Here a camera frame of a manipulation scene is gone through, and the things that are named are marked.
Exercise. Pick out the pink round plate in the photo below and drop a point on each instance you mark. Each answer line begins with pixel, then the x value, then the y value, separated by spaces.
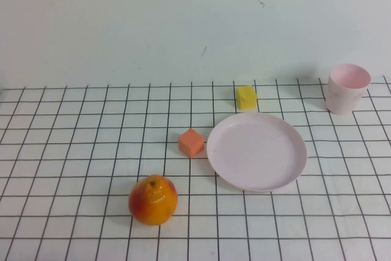
pixel 256 154

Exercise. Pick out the orange red toy fruit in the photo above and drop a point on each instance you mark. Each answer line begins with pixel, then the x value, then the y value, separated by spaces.
pixel 152 203

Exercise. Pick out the white black grid tablecloth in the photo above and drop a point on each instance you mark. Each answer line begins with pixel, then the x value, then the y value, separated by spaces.
pixel 61 151

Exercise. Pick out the pink plastic cup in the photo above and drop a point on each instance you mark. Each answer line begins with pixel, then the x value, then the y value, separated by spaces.
pixel 345 96

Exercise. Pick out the yellow foam cube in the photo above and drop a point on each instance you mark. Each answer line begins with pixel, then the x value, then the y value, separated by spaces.
pixel 246 98

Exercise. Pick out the orange foam cube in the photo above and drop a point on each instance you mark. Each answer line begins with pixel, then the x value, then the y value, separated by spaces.
pixel 191 145

